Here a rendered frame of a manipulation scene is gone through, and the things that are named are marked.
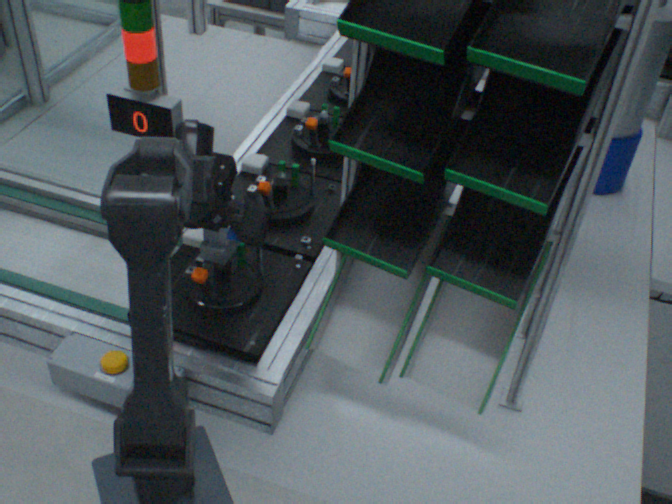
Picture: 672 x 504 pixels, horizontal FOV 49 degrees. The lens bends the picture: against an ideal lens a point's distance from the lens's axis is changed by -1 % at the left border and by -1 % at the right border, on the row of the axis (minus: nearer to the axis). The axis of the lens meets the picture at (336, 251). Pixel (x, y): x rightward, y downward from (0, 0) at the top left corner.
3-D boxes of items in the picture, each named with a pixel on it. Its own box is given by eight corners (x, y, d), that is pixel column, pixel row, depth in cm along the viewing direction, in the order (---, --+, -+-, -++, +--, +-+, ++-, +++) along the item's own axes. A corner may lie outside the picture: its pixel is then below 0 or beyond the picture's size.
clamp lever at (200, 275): (212, 300, 123) (202, 279, 117) (201, 297, 124) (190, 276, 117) (220, 282, 125) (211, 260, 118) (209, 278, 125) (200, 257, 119)
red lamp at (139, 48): (146, 66, 117) (143, 37, 114) (119, 59, 119) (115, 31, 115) (162, 53, 121) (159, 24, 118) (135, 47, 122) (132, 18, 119)
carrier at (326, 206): (314, 265, 138) (317, 212, 130) (198, 232, 143) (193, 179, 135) (355, 193, 156) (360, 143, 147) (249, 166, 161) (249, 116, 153)
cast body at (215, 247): (224, 265, 121) (223, 232, 117) (200, 258, 122) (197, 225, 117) (246, 235, 127) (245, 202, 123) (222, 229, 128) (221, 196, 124)
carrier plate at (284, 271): (259, 363, 120) (258, 355, 118) (127, 321, 125) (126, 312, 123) (311, 270, 137) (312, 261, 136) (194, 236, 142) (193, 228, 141)
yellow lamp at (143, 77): (149, 94, 121) (146, 66, 118) (123, 87, 122) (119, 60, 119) (165, 80, 124) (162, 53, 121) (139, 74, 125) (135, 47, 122)
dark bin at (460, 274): (515, 311, 99) (519, 288, 92) (426, 274, 103) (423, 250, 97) (589, 148, 108) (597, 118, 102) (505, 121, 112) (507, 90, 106)
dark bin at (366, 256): (407, 280, 102) (403, 256, 95) (324, 246, 106) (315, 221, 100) (488, 125, 111) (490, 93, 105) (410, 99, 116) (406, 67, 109)
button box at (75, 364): (166, 425, 116) (163, 400, 112) (51, 384, 120) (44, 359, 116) (187, 392, 121) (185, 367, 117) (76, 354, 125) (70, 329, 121)
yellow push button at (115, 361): (119, 380, 115) (118, 372, 114) (97, 372, 116) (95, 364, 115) (133, 362, 118) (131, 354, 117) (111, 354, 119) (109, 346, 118)
